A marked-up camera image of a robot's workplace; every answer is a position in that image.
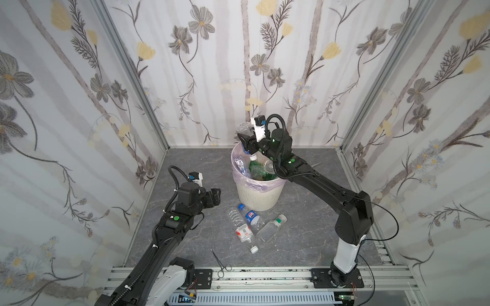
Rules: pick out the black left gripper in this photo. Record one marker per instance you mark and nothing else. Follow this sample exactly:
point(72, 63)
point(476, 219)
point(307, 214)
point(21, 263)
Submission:
point(214, 196)

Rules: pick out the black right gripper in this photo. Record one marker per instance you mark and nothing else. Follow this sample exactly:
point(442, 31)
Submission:
point(249, 143)

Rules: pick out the green soda bottle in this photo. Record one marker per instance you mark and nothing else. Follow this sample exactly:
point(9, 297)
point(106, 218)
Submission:
point(257, 170)

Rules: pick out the Pepsi label bottle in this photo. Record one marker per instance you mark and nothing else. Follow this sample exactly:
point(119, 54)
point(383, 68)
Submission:
point(255, 221)

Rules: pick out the clear ribbed water bottle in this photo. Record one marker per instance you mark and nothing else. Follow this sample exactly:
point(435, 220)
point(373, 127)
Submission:
point(243, 230)

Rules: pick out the clear bottle green cap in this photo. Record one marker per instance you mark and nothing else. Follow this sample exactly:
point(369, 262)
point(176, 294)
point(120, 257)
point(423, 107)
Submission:
point(269, 231)

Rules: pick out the blue label bottle white cap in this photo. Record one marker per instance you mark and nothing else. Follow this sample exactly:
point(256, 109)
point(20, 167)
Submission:
point(244, 132)

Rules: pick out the red white label bottle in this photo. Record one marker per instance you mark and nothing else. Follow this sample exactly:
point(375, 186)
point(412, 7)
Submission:
point(241, 165)

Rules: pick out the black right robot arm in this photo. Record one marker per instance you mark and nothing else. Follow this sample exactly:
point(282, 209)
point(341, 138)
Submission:
point(355, 210)

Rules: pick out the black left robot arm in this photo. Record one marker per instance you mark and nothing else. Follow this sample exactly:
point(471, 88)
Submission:
point(150, 283)

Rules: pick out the pink bin liner bag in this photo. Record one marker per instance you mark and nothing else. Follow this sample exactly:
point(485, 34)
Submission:
point(270, 181)

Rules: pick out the cream plastic waste bin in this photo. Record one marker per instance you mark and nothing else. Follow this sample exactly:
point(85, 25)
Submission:
point(257, 195)

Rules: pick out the metal forceps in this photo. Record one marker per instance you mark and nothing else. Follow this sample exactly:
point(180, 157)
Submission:
point(223, 268)

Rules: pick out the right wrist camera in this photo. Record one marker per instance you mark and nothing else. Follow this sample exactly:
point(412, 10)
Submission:
point(259, 127)

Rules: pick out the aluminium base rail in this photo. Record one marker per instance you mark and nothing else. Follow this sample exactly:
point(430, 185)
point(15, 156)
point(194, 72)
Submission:
point(375, 285)

